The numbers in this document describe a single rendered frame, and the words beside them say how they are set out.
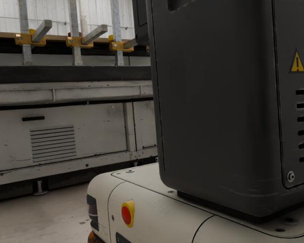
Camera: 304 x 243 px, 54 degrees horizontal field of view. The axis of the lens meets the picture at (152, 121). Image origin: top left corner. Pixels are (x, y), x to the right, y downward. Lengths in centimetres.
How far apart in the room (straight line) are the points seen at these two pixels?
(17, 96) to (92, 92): 39
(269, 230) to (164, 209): 19
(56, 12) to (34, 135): 785
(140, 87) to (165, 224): 136
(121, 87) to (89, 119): 31
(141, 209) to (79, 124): 135
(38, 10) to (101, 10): 192
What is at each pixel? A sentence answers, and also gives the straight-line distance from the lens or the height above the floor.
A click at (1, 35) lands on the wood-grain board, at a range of 178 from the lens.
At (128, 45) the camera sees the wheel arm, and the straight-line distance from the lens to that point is 172.
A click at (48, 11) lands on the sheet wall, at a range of 945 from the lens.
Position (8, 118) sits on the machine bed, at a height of 45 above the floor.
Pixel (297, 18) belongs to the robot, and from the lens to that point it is 47.
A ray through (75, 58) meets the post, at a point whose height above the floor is 74.
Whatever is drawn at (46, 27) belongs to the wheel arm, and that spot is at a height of 81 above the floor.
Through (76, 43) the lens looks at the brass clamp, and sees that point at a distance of 166.
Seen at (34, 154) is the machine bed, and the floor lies 24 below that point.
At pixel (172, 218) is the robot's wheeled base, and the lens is 52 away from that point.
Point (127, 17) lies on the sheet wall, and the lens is 1036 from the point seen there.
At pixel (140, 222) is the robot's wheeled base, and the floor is 24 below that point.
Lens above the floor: 46
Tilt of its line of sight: 3 degrees down
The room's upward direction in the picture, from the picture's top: 5 degrees counter-clockwise
